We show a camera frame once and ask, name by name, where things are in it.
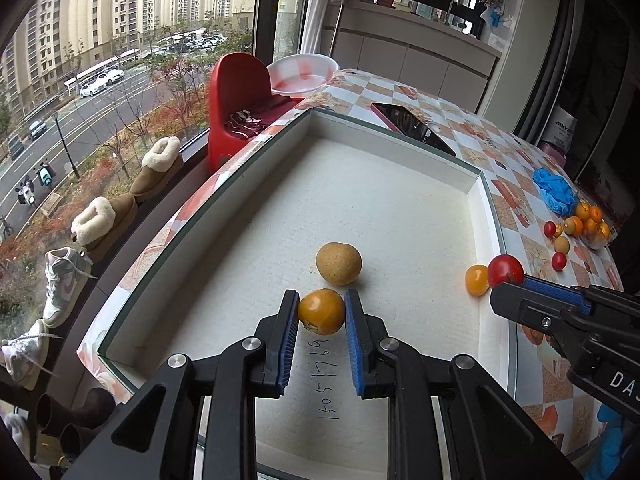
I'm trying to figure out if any red plastic chair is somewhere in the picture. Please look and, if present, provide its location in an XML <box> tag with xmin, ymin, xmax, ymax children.
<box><xmin>207</xmin><ymin>52</ymin><xmax>301</xmax><ymax>173</ymax></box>

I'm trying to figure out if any white plastic basin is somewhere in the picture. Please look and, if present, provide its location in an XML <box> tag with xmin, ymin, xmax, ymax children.
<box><xmin>266</xmin><ymin>53</ymin><xmax>339</xmax><ymax>98</ymax></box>

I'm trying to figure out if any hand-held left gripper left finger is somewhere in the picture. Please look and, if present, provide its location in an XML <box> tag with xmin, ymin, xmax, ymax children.
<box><xmin>82</xmin><ymin>287</ymin><xmax>301</xmax><ymax>480</ymax></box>

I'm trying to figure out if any black smartphone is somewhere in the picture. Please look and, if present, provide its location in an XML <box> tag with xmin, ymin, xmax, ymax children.
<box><xmin>371</xmin><ymin>102</ymin><xmax>457</xmax><ymax>157</ymax></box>

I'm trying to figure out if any brown fur-lined boot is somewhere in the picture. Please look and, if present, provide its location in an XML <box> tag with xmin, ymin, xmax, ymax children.
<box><xmin>70</xmin><ymin>195</ymin><xmax>141</xmax><ymax>263</ymax></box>
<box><xmin>130</xmin><ymin>136</ymin><xmax>186</xmax><ymax>204</ymax></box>

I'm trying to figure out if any tan round pear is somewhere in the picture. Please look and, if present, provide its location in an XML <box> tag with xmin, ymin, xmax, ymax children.
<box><xmin>315</xmin><ymin>242</ymin><xmax>363</xmax><ymax>287</ymax></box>

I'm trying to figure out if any dark brown boot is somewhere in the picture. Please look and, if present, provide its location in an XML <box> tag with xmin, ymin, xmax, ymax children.
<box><xmin>59</xmin><ymin>422</ymin><xmax>101</xmax><ymax>461</ymax></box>
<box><xmin>36</xmin><ymin>388</ymin><xmax>117</xmax><ymax>438</ymax></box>

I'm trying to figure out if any blue plastic bag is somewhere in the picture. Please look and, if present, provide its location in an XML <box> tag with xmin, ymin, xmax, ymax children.
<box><xmin>531</xmin><ymin>167</ymin><xmax>578</xmax><ymax>215</ymax></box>

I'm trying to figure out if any pink plastic stool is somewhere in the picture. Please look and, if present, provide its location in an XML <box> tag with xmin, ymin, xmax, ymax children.
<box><xmin>542</xmin><ymin>141</ymin><xmax>568</xmax><ymax>166</ymax></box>

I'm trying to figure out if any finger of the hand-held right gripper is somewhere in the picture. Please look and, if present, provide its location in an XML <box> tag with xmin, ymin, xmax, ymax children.
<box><xmin>490</xmin><ymin>282</ymin><xmax>591</xmax><ymax>339</ymax></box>
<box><xmin>522</xmin><ymin>275</ymin><xmax>593</xmax><ymax>311</ymax></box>

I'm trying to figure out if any orange persimmon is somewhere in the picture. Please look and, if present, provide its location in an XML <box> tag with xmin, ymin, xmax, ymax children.
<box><xmin>297</xmin><ymin>288</ymin><xmax>347</xmax><ymax>336</ymax></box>

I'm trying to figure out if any white and grey sneaker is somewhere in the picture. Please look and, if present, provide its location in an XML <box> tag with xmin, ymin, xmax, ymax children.
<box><xmin>0</xmin><ymin>320</ymin><xmax>63</xmax><ymax>391</ymax></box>
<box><xmin>42</xmin><ymin>247</ymin><xmax>96</xmax><ymax>329</ymax></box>

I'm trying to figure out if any white foam tray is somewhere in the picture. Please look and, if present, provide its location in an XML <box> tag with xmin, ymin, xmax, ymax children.
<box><xmin>97</xmin><ymin>107</ymin><xmax>518</xmax><ymax>480</ymax></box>

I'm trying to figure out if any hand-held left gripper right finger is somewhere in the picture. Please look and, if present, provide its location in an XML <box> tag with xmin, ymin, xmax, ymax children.
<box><xmin>344</xmin><ymin>288</ymin><xmax>583</xmax><ymax>480</ymax></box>

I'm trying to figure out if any person's right hand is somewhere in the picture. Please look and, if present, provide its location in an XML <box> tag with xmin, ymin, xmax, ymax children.
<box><xmin>585</xmin><ymin>404</ymin><xmax>632</xmax><ymax>480</ymax></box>

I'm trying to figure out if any white kitchen cabinet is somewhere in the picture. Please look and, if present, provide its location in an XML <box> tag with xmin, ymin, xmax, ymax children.
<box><xmin>327</xmin><ymin>0</ymin><xmax>502</xmax><ymax>116</ymax></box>

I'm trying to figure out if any small orange tomato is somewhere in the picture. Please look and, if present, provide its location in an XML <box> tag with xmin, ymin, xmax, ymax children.
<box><xmin>465</xmin><ymin>264</ymin><xmax>491</xmax><ymax>297</ymax></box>

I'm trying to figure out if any clear glass bowl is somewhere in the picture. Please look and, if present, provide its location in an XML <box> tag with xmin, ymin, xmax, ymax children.
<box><xmin>570</xmin><ymin>202</ymin><xmax>621</xmax><ymax>251</ymax></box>

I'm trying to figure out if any white printed bag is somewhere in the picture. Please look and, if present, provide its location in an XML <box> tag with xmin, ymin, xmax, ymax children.
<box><xmin>542</xmin><ymin>105</ymin><xmax>578</xmax><ymax>148</ymax></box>

